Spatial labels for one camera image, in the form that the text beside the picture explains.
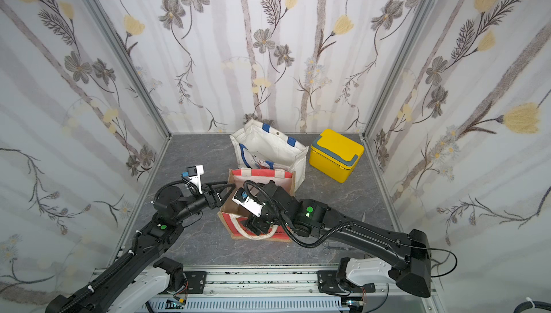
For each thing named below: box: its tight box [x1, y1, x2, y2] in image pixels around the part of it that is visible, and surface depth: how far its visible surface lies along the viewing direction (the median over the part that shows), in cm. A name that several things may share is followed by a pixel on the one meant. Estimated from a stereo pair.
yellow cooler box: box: [309, 128, 366, 184], surface depth 98 cm
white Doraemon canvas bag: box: [229, 119, 310, 191], surface depth 95 cm
